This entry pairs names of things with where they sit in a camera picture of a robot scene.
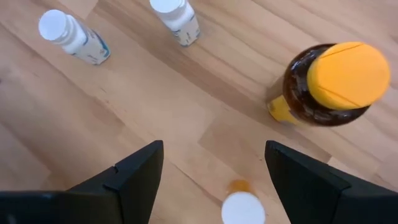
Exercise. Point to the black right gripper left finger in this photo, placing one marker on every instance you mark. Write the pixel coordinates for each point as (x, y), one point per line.
(93, 202)

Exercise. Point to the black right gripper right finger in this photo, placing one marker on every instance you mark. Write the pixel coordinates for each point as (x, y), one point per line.
(326, 199)

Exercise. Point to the orange bottle white cap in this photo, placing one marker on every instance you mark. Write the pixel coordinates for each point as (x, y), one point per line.
(242, 208)

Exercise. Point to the white medicine bottle blue label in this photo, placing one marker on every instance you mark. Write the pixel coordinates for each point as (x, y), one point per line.
(180, 21)

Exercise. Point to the brown bottle yellow cap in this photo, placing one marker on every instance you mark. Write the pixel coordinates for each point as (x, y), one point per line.
(348, 74)

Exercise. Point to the white small cup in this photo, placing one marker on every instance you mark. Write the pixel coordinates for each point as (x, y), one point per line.
(81, 43)

